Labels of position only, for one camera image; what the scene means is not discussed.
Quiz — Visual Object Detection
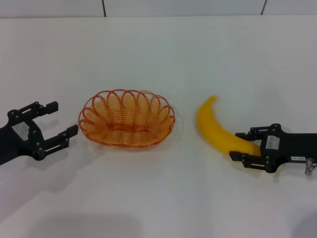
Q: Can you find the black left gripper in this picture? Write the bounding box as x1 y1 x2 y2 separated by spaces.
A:
0 100 79 167

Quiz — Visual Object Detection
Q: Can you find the orange wire basket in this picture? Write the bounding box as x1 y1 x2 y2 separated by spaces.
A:
78 88 176 147

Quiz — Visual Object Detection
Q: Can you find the right gripper plug and cable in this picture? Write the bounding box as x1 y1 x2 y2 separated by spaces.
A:
304 158 317 178

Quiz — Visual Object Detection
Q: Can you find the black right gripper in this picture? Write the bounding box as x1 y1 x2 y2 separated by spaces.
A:
228 123 317 174

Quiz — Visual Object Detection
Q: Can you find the yellow plastic banana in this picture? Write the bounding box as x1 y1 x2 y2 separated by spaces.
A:
196 95 261 157

